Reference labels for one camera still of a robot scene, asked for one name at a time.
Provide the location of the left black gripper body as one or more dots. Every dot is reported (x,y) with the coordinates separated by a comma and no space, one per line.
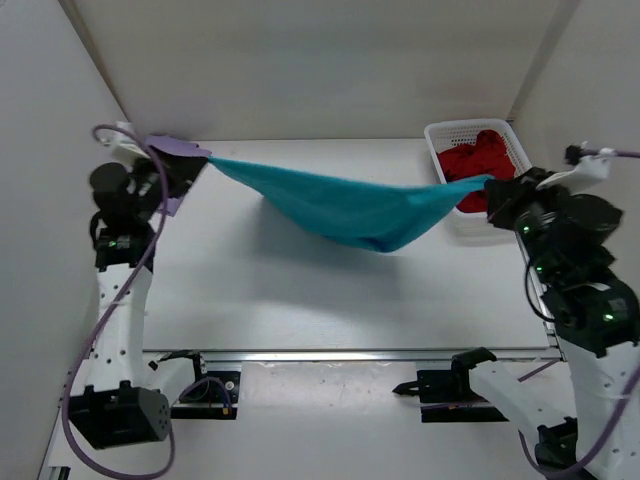
(176,170)

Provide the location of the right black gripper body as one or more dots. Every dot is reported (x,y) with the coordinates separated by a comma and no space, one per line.
(505,195)

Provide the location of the purple t shirt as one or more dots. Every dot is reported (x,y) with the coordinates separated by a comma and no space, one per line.
(174,146)

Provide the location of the teal t shirt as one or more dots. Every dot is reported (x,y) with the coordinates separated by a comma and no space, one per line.
(374,217)

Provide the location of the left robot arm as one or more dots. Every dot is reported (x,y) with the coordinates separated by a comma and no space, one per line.
(125,396)

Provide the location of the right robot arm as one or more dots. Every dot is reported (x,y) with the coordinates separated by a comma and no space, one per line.
(596,319)

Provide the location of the red t shirt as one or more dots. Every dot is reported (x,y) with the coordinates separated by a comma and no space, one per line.
(487,156)

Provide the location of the white plastic basket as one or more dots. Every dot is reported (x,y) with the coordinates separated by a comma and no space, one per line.
(472,227)

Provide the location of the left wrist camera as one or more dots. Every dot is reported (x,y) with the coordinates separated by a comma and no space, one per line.
(121,147)

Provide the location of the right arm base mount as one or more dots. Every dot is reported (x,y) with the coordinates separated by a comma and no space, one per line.
(445,396)

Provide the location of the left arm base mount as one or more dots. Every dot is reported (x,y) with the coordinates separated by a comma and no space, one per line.
(194,389)

